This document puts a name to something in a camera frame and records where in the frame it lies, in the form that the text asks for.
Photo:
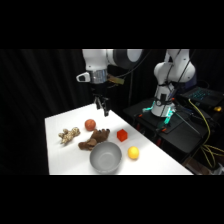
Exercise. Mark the green base light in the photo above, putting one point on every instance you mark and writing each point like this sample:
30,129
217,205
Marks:
168,115

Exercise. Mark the small yellow object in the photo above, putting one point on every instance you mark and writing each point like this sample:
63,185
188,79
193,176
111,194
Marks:
217,108

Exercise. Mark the beige plush animal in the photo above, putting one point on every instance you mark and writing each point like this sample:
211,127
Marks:
69,135

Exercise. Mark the red cube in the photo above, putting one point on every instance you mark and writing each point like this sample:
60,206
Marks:
122,135

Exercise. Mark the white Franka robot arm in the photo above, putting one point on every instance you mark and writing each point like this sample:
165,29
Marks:
96,60

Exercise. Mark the orange-red ball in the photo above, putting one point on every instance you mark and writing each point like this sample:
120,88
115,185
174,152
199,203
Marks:
90,124

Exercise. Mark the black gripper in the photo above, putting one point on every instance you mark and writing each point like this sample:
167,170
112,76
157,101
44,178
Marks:
99,89

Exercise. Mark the brown circuit board on wrist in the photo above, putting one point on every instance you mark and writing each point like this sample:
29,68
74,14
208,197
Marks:
116,80

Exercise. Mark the black robot stand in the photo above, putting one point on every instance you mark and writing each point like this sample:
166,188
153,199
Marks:
180,133

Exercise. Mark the yellow lemon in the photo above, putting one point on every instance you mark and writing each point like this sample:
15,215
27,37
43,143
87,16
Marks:
133,152

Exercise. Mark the black laptop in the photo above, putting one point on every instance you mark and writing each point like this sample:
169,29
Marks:
200,95

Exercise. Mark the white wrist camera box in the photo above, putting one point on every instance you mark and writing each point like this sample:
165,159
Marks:
82,77

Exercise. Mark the brown plush deer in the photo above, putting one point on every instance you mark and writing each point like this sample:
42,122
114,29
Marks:
95,139

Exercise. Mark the grey bowl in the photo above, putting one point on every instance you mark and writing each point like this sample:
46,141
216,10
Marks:
105,157

